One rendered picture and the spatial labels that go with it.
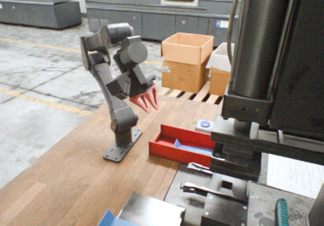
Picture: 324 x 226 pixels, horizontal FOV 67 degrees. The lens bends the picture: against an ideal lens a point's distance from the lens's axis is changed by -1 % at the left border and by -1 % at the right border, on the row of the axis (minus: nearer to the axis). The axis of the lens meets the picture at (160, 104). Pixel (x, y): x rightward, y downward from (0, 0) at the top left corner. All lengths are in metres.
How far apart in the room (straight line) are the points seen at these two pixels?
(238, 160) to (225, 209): 0.16
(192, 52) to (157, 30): 2.82
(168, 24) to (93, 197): 4.88
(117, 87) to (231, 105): 0.31
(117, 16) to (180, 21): 1.54
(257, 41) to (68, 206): 0.64
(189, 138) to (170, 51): 2.08
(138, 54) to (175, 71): 2.36
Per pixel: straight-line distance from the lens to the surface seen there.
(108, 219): 0.69
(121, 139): 0.90
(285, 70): 0.44
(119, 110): 0.85
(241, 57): 0.47
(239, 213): 0.65
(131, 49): 0.65
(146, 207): 0.72
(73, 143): 1.00
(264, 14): 0.44
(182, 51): 2.87
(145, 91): 0.70
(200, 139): 0.93
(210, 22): 5.15
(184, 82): 3.01
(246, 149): 0.55
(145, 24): 5.69
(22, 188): 0.89
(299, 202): 0.85
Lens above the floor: 1.49
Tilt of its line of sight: 29 degrees down
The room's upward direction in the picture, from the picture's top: straight up
